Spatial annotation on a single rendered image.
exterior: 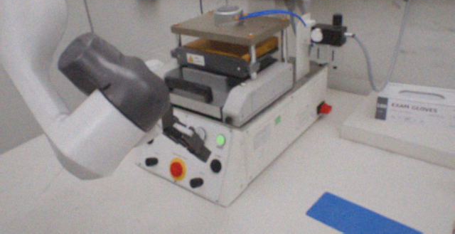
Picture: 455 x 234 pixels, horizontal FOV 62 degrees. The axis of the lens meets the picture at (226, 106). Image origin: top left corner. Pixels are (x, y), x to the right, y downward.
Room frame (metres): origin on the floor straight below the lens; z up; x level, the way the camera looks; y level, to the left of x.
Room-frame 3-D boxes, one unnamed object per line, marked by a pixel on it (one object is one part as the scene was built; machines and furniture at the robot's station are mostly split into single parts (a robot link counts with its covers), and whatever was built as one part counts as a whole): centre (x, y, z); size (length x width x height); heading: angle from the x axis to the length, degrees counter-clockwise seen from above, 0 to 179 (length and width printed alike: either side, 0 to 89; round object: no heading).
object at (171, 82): (0.87, 0.09, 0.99); 0.15 x 0.02 x 0.04; 49
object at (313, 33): (0.97, -0.28, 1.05); 0.15 x 0.05 x 0.15; 49
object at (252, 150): (1.00, -0.04, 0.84); 0.53 x 0.37 x 0.17; 139
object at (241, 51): (1.01, -0.03, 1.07); 0.22 x 0.17 x 0.10; 49
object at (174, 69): (1.05, 0.12, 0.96); 0.25 x 0.05 x 0.07; 139
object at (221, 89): (0.98, 0.00, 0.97); 0.30 x 0.22 x 0.08; 139
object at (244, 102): (0.87, -0.08, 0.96); 0.26 x 0.05 x 0.07; 139
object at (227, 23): (1.02, -0.06, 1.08); 0.31 x 0.24 x 0.13; 49
